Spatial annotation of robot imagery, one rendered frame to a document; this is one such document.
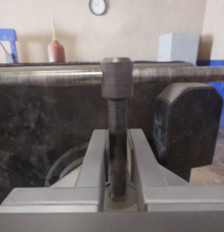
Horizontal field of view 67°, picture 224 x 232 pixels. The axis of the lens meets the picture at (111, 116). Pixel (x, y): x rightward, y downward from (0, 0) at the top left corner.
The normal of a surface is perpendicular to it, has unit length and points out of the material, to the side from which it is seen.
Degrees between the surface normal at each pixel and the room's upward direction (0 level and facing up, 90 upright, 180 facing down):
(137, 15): 90
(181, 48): 90
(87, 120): 90
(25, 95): 90
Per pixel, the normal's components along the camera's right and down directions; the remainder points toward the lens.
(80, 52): 0.24, 0.29
